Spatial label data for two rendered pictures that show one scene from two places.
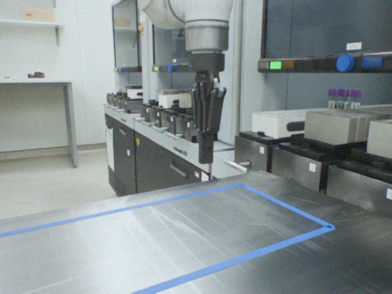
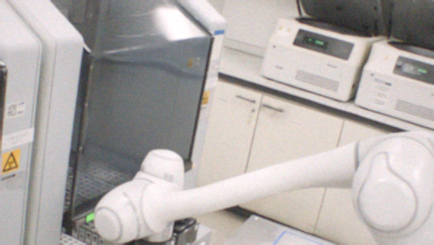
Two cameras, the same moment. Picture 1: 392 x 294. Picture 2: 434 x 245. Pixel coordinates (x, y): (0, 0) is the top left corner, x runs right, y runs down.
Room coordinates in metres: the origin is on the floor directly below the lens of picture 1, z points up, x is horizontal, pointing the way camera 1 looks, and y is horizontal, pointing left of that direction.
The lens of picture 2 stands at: (1.53, 1.08, 1.73)
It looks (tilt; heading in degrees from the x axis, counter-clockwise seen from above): 19 degrees down; 230
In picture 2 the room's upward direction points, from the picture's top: 11 degrees clockwise
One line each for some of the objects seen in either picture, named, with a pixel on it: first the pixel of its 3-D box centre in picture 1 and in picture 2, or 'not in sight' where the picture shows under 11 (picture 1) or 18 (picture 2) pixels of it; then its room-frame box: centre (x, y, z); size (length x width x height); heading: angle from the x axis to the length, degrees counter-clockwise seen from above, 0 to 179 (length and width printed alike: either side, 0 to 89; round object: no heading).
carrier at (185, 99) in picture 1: (187, 101); not in sight; (1.30, 0.03, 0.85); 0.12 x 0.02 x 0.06; 26
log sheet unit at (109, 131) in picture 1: (108, 147); not in sight; (2.34, 0.63, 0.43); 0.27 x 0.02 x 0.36; 25
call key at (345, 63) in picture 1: (345, 63); not in sight; (0.61, -0.27, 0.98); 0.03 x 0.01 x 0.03; 25
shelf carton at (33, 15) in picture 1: (38, 16); not in sight; (3.64, 1.63, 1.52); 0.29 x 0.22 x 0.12; 114
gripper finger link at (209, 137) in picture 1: (211, 137); not in sight; (0.69, -0.03, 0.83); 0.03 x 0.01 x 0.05; 26
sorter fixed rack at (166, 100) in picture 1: (193, 101); not in sight; (1.48, 0.01, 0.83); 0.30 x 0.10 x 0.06; 115
